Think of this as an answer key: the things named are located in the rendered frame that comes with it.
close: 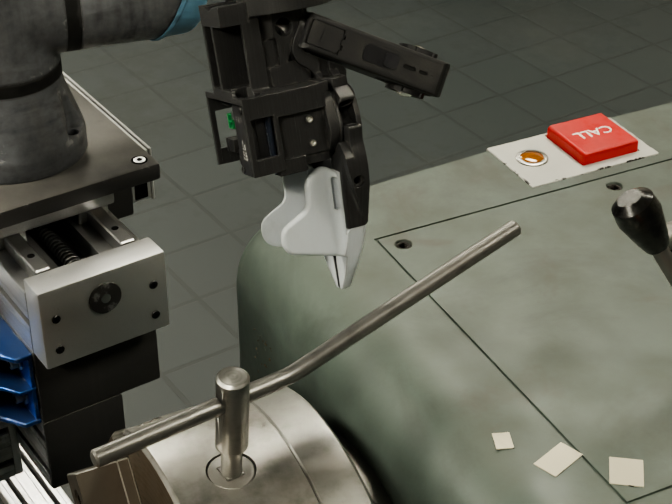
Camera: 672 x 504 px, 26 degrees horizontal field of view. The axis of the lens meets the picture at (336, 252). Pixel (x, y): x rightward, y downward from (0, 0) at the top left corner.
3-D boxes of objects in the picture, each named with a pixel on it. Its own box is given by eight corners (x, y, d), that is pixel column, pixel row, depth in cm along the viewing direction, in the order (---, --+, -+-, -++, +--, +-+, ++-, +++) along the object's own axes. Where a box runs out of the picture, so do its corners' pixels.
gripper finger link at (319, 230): (282, 303, 101) (260, 174, 98) (358, 282, 103) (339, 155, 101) (300, 313, 98) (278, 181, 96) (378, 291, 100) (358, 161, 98)
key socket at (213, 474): (223, 525, 98) (222, 496, 96) (197, 494, 100) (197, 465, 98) (264, 504, 99) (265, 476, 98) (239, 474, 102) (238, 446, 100)
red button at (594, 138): (599, 130, 135) (601, 110, 134) (637, 159, 131) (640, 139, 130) (544, 144, 133) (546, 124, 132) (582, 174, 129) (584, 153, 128)
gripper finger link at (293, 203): (265, 294, 104) (244, 168, 101) (340, 273, 106) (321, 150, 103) (282, 303, 101) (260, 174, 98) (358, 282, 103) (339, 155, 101)
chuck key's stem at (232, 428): (225, 516, 99) (227, 392, 91) (208, 496, 100) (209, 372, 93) (253, 503, 100) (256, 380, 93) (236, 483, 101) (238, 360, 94)
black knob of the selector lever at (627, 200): (645, 232, 101) (653, 172, 98) (674, 255, 98) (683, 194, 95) (597, 246, 99) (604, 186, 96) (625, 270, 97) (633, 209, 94)
